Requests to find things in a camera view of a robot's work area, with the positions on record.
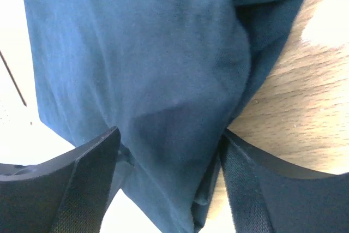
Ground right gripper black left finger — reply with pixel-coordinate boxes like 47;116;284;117
1;128;121;232

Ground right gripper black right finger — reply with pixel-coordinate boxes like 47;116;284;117
220;130;348;232

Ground black t shirt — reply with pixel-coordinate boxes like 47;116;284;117
24;0;303;232

